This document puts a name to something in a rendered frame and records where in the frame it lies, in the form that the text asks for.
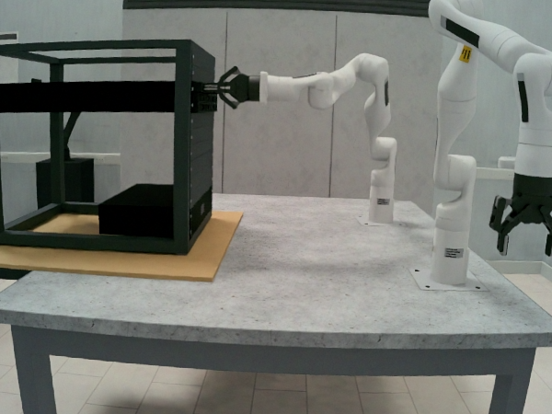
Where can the tan flat board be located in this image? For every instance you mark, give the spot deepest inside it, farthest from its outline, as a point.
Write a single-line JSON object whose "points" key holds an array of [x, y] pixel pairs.
{"points": [[200, 265]]}

